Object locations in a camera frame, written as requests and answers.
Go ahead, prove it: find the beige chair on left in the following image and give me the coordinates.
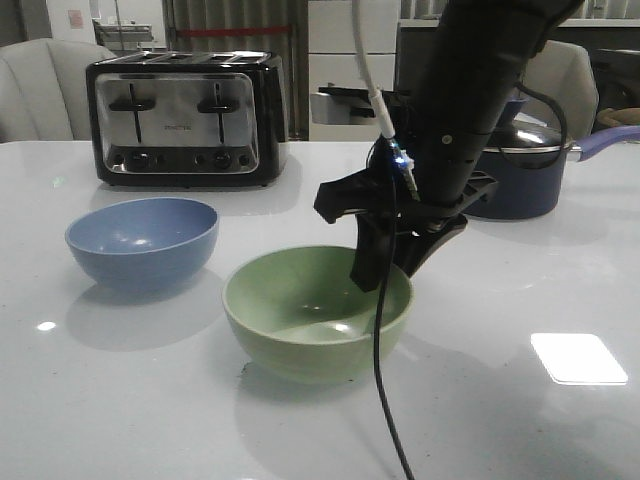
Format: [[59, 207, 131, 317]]
[[1, 38, 114, 143]]

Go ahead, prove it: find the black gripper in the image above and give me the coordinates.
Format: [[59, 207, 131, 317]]
[[313, 90, 498, 292]]

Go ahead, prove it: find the black cable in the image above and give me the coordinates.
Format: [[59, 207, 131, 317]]
[[372, 142, 416, 480]]

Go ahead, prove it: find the dark blue saucepan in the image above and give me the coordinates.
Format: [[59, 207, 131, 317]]
[[465, 126, 639, 220]]

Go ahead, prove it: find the green bowl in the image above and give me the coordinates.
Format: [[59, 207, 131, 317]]
[[222, 245, 413, 384]]

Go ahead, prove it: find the beige chair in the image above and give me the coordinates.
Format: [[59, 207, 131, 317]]
[[522, 40, 599, 139], [1, 38, 114, 143]]

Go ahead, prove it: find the beige chair on right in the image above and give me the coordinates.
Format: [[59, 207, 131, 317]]
[[522, 40, 599, 139]]

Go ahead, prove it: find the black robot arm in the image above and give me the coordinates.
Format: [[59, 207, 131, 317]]
[[314, 1, 580, 292]]

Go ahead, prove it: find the white refrigerator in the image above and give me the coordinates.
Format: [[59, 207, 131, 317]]
[[308, 1, 401, 141]]

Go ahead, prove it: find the glass pot lid blue knob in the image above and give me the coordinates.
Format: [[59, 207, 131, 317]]
[[484, 99, 566, 153]]

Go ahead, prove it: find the blue bowl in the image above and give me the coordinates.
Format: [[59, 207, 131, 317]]
[[65, 197, 219, 293]]

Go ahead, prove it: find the brown object at right edge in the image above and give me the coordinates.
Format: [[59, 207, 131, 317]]
[[596, 107, 640, 129]]

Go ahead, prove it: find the metal rack in background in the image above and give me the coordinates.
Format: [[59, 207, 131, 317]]
[[92, 19, 154, 51]]

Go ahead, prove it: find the white cable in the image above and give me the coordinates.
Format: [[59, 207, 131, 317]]
[[350, 0, 396, 141]]

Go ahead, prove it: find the black and silver toaster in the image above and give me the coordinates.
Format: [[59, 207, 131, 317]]
[[86, 50, 288, 187]]

